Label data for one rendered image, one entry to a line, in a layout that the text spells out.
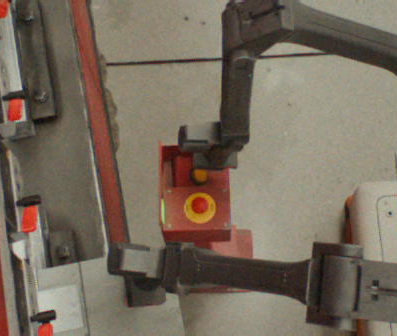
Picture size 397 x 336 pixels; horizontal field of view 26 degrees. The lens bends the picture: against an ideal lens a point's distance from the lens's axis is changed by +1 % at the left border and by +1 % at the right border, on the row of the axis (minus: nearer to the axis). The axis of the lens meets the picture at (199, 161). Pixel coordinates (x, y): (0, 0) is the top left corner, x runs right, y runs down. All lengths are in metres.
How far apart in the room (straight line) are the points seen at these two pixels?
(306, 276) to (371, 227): 1.34
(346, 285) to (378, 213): 1.39
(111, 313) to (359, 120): 1.44
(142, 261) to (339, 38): 0.49
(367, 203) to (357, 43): 1.12
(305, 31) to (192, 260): 0.41
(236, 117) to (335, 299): 0.62
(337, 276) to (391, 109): 1.84
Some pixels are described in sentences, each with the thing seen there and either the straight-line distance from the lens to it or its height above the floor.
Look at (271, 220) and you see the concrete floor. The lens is 2.75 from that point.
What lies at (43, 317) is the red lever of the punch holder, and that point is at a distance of 1.43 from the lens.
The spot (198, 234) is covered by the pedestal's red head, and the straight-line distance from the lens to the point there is 1.97.
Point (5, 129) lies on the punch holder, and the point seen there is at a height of 1.23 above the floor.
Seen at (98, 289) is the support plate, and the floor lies 1.00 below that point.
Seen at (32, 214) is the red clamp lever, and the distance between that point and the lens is 1.44.
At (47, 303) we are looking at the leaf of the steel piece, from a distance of 1.71.
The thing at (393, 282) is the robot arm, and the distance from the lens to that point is 1.11.
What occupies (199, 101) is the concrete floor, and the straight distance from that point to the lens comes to 2.88.
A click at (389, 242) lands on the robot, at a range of 2.48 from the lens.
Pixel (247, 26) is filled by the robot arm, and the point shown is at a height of 1.44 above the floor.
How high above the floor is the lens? 2.65
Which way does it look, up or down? 71 degrees down
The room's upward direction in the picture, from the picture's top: 6 degrees counter-clockwise
